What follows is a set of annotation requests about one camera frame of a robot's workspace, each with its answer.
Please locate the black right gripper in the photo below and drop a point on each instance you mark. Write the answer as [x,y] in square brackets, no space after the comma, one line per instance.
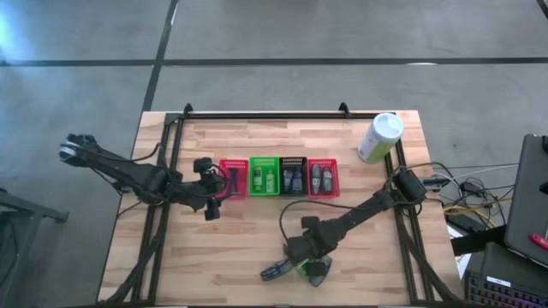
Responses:
[308,248]

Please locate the black metal stand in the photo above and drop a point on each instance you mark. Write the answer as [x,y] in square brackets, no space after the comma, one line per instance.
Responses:
[30,208]

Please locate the black aluminium table frame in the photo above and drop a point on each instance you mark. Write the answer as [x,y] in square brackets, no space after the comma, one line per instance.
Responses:
[257,115]

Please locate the red plastic basket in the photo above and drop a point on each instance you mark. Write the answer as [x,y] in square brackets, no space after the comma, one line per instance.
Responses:
[322,162]
[244,179]

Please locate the dark grey case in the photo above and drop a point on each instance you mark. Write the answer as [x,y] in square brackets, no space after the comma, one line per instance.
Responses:
[505,263]

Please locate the dark travel tube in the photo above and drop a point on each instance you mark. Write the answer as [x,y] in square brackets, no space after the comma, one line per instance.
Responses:
[297,180]
[287,179]

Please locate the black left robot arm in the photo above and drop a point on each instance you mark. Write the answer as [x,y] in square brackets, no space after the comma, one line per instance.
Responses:
[137,175]

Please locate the black power brick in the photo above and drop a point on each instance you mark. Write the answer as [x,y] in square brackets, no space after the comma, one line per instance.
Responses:
[466,222]

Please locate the white wipes canister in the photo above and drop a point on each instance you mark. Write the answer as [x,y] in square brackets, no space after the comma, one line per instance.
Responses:
[381,137]

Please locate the black keyboard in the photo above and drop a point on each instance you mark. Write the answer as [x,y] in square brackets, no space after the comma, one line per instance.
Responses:
[496,295]

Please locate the black power adapter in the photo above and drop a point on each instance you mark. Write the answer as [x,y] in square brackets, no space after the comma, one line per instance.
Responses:
[472,187]

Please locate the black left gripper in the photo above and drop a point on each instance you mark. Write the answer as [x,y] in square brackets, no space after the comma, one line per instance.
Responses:
[203,188]

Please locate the black plastic basket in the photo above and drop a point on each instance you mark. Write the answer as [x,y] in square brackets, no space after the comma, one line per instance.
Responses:
[293,161]

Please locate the green plastic basket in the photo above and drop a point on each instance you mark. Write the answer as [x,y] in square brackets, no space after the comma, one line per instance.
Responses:
[263,162]

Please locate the grey laptop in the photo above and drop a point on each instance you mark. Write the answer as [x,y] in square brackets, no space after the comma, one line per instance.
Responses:
[528,201]

